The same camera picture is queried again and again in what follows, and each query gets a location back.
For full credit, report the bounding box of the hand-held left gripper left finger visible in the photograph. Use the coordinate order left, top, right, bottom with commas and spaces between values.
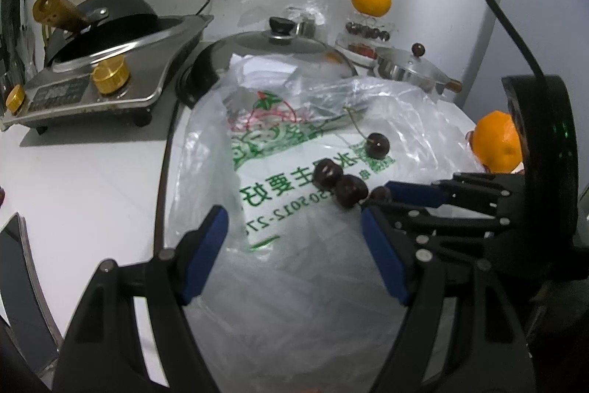
53, 205, 229, 393

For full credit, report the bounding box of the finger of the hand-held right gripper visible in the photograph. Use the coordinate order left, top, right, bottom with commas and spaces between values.
387, 172, 517, 210
368, 200, 509, 258

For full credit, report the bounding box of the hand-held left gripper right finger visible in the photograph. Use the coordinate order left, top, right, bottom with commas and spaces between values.
361, 209, 537, 393

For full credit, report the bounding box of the large orange with stem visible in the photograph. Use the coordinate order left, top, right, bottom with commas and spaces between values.
473, 110, 525, 173

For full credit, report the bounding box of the large clear printed plastic bag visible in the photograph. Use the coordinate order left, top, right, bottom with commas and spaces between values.
168, 57, 484, 393

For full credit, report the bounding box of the dark cherry with stem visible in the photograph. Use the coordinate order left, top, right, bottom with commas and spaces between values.
345, 108, 391, 160

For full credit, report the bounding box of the small steel pot with lid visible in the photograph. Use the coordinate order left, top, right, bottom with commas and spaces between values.
374, 43, 463, 94

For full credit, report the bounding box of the row of dark cherries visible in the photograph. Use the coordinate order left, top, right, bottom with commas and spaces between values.
345, 21, 392, 41

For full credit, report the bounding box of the steel induction cooker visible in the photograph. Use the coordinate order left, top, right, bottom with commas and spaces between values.
0, 14, 215, 133

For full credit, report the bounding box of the glass lid black knob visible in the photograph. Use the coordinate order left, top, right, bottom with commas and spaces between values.
177, 18, 360, 108

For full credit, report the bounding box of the small crumpled clear plastic bag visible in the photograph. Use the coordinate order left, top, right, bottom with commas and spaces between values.
239, 0, 329, 35

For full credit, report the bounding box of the black metal rack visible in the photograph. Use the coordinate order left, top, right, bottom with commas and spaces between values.
0, 0, 38, 90

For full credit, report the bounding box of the black wok with wooden handle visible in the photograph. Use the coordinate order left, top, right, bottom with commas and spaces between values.
33, 0, 159, 67

